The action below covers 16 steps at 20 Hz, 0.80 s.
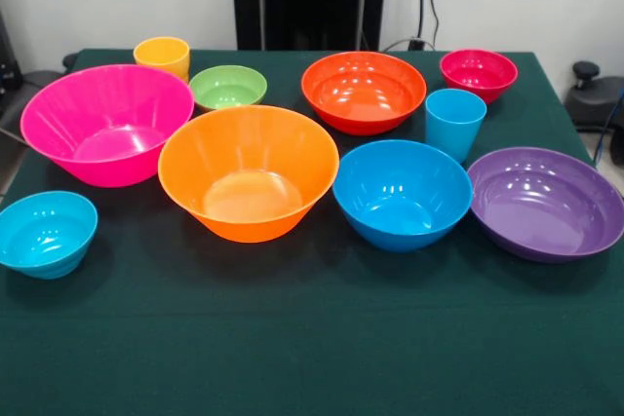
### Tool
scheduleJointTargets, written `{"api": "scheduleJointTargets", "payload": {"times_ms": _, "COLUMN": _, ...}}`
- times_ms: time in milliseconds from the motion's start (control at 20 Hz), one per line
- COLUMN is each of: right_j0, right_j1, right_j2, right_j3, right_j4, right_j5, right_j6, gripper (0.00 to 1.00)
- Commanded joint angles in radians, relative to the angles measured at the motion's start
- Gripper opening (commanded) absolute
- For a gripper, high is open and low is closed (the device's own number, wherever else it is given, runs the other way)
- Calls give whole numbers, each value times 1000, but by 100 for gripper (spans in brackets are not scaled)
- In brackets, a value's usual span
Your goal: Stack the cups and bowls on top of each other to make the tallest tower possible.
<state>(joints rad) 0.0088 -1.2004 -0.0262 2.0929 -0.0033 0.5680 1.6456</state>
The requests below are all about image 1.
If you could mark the blue cup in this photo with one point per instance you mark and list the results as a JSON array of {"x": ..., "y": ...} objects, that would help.
[{"x": 453, "y": 128}]

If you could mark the dark green tablecloth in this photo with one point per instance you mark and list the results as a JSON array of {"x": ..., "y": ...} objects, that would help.
[{"x": 312, "y": 338}]

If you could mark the medium blue bowl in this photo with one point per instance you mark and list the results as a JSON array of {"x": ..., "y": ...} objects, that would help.
[{"x": 400, "y": 182}]

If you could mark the small teal bowl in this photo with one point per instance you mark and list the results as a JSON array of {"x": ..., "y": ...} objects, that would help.
[{"x": 44, "y": 236}]

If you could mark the red-orange bowl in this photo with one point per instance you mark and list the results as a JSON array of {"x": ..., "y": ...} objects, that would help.
[{"x": 363, "y": 89}]

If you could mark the small green bowl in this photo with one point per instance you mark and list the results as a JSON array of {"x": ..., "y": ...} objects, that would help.
[{"x": 226, "y": 89}]

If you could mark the black equipment box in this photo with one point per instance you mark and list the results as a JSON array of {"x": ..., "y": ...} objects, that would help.
[{"x": 7, "y": 65}]

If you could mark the large orange bowl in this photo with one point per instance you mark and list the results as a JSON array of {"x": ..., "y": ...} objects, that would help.
[{"x": 244, "y": 153}]

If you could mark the large pink bowl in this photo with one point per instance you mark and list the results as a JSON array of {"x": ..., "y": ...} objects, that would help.
[{"x": 97, "y": 109}]

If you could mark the small crimson bowl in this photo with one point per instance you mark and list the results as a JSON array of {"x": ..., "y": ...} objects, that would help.
[{"x": 478, "y": 75}]

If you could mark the purple bowl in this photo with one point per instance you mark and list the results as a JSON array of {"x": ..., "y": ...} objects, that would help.
[{"x": 546, "y": 201}]

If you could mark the yellow cup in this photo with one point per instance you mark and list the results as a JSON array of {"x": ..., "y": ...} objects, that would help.
[{"x": 161, "y": 58}]

